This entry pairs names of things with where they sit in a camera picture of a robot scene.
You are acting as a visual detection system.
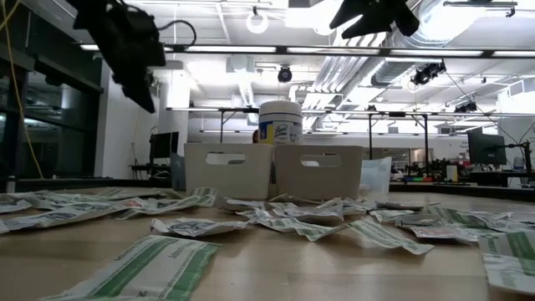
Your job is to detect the yellow power cable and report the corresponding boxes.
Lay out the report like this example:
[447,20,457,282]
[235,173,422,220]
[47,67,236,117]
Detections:
[0,0,45,180]

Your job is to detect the white ring lamp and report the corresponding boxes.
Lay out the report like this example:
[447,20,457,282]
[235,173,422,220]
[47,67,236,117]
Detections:
[245,8,270,35]

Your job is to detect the grey plastic bin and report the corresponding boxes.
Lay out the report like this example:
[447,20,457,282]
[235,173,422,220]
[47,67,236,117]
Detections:
[274,144,364,201]

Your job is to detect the black background rig frame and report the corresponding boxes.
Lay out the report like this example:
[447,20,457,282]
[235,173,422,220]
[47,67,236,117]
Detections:
[166,106,535,150]

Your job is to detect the black ceiling camera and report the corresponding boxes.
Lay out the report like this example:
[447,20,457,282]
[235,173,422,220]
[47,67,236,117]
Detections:
[454,101,479,115]
[410,61,447,87]

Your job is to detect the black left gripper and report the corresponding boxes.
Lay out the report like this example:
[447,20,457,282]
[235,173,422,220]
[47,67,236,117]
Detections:
[73,0,167,114]

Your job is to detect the clear plastic container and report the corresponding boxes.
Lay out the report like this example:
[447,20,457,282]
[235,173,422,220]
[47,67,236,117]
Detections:
[359,156,394,196]

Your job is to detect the disinfectant wipes canister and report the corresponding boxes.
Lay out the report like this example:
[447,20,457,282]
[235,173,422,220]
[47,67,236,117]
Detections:
[257,99,303,146]

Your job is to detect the black overhead rig beam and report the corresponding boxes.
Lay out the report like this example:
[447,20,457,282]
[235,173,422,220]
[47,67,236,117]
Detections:
[79,41,535,59]

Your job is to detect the black monitor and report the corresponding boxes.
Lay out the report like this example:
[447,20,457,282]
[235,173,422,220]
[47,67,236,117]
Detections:
[149,130,181,161]
[466,132,508,166]

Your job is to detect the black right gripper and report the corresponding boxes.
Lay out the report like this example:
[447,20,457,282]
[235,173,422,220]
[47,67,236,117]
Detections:
[329,0,421,41]

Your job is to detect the red label wipe packet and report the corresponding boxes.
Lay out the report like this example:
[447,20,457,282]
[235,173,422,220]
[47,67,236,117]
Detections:
[409,225,482,244]
[120,198,147,210]

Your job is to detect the dark background workbench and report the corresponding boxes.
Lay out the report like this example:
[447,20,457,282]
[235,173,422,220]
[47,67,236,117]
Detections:
[467,170,535,188]

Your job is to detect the white plastic bin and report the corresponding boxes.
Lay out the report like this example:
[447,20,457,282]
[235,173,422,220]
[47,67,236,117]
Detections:
[183,142,275,201]

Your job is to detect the dark background desk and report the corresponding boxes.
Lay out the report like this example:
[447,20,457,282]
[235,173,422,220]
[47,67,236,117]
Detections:
[128,163,173,181]

